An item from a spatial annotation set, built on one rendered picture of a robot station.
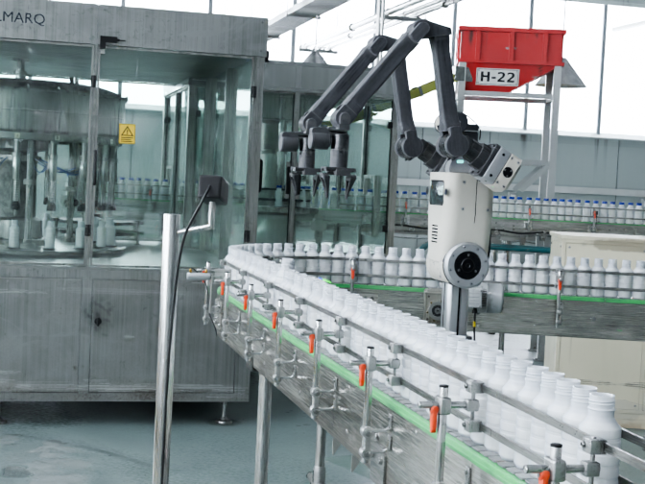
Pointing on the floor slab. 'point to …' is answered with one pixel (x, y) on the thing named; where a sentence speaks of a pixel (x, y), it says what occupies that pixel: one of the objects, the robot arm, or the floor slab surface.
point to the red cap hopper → (488, 84)
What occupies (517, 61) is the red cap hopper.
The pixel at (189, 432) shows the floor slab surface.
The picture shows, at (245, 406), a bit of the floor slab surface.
